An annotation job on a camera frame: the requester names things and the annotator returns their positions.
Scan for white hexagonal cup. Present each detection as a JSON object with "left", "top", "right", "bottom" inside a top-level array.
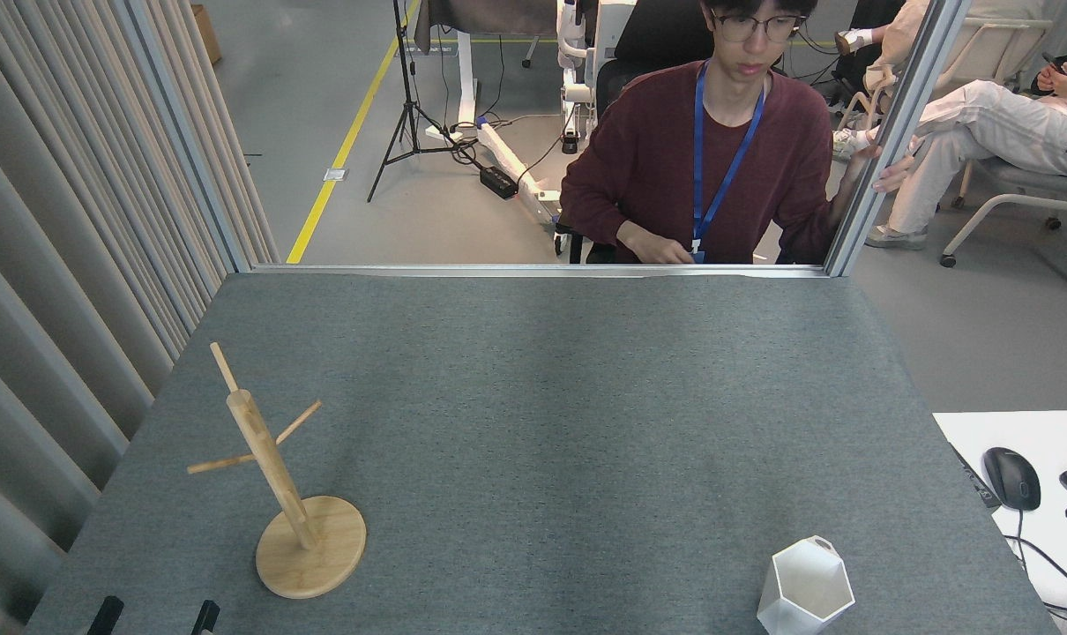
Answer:
[{"left": 757, "top": 535, "right": 856, "bottom": 635}]

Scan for wooden cup rack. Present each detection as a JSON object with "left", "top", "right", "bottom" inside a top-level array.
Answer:
[{"left": 187, "top": 342, "right": 368, "bottom": 601}]

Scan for person's right hand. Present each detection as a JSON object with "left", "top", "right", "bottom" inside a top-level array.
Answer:
[{"left": 617, "top": 220, "right": 698, "bottom": 265}]

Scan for person's left hand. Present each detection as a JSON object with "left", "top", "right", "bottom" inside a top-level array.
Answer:
[{"left": 844, "top": 137, "right": 919, "bottom": 205}]

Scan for grey pleated curtain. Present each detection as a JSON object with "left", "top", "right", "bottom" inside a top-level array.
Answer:
[{"left": 0, "top": 0, "right": 280, "bottom": 635}]

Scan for black power strip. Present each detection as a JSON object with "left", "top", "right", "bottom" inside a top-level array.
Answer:
[{"left": 480, "top": 165, "right": 519, "bottom": 200}]

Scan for black tripod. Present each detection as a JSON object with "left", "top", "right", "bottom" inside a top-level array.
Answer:
[{"left": 366, "top": 0, "right": 481, "bottom": 204}]

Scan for brown cardboard box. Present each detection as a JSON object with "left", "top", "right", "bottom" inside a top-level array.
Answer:
[{"left": 190, "top": 4, "right": 223, "bottom": 67}]

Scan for white stand on wheels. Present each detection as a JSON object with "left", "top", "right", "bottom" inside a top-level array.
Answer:
[{"left": 556, "top": 0, "right": 640, "bottom": 155}]

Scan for black office chair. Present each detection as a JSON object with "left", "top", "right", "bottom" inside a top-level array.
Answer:
[{"left": 553, "top": 0, "right": 720, "bottom": 265}]

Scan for black flat device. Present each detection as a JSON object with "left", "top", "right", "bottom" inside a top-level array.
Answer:
[{"left": 950, "top": 443, "right": 1002, "bottom": 511}]

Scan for black computer mouse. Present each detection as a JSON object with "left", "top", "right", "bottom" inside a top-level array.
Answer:
[{"left": 981, "top": 447, "right": 1042, "bottom": 512}]

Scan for white side desk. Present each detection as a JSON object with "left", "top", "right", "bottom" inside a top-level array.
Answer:
[{"left": 933, "top": 410, "right": 1067, "bottom": 635}]

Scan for person in white trousers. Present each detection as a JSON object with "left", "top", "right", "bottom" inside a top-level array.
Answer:
[{"left": 832, "top": 35, "right": 1067, "bottom": 250}]

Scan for white chair on wheels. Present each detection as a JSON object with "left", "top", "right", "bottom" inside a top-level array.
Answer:
[{"left": 926, "top": 18, "right": 1067, "bottom": 296}]

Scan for silver table rail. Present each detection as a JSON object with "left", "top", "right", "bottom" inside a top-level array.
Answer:
[{"left": 251, "top": 263, "right": 830, "bottom": 280}]

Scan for silver frame post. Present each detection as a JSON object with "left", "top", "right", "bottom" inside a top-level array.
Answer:
[
  {"left": 110, "top": 0, "right": 254, "bottom": 274},
  {"left": 823, "top": 0, "right": 975, "bottom": 278}
]

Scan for white standing desk frame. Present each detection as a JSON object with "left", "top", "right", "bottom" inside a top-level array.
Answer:
[{"left": 414, "top": 0, "right": 563, "bottom": 226}]

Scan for blue lanyard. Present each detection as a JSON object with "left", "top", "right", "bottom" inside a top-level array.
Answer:
[{"left": 690, "top": 60, "right": 768, "bottom": 264}]

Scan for black mouse cable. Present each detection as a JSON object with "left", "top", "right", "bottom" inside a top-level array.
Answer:
[{"left": 1001, "top": 510, "right": 1067, "bottom": 625}]

